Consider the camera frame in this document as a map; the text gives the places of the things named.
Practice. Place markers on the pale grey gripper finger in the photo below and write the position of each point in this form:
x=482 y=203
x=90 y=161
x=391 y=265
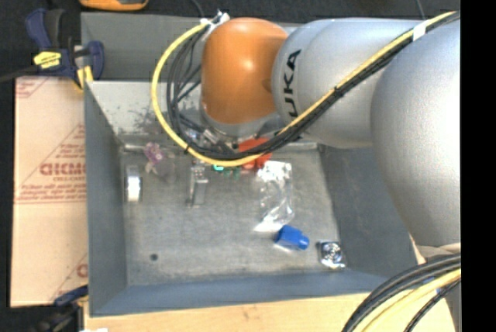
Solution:
x=201 y=192
x=191 y=187

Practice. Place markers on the grey metal bin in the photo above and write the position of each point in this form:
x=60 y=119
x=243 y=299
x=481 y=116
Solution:
x=217 y=237

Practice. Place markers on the purple toy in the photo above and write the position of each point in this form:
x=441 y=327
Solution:
x=153 y=152

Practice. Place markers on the red-orange plastic object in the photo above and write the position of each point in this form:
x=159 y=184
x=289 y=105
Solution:
x=250 y=146

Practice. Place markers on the clear crinkled plastic packet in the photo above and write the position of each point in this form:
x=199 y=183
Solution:
x=276 y=191

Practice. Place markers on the blue plastic cap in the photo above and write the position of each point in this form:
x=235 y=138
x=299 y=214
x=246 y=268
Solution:
x=290 y=238

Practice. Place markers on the shiny square metal piece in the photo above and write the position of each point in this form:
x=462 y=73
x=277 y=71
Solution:
x=331 y=255

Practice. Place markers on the brown cardboard board red print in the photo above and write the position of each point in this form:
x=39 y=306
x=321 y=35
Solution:
x=46 y=229

